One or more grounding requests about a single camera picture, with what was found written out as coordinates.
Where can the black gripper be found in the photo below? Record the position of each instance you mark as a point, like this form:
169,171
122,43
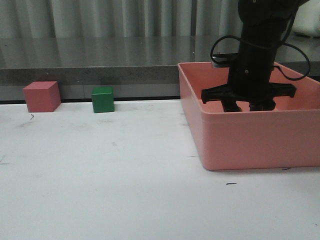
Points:
247,82

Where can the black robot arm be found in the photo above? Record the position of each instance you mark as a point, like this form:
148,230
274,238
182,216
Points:
266,25

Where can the pink plastic bin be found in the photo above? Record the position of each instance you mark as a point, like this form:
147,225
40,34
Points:
287,137

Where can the white kitchen appliance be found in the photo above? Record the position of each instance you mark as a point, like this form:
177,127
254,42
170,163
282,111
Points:
307,19

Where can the dark grey stone counter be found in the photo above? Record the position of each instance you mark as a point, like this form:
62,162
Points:
137,68

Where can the green cube block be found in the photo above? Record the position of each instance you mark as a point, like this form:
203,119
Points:
103,99

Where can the pink cube block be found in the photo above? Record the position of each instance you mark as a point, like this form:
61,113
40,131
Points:
42,96

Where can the grey curtain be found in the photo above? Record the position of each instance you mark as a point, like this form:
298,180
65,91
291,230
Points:
118,18

